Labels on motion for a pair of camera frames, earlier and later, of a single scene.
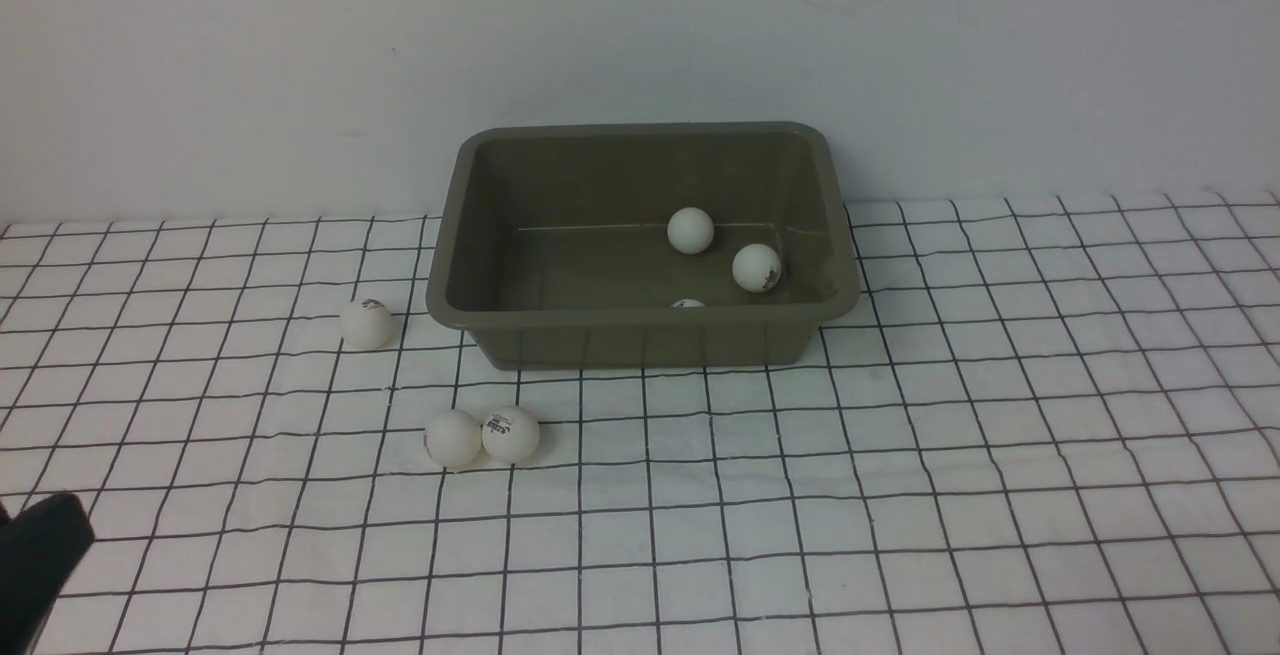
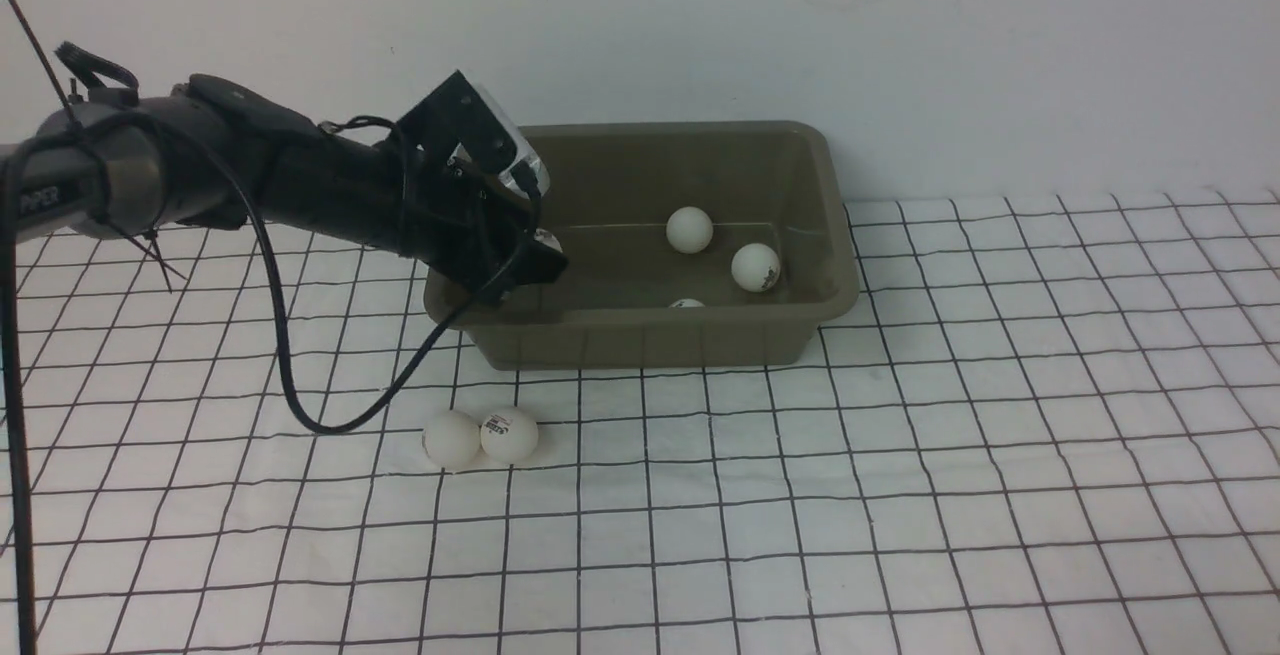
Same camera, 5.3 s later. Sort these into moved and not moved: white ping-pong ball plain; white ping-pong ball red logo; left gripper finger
Moved: left gripper finger
Not moved: white ping-pong ball plain; white ping-pong ball red logo
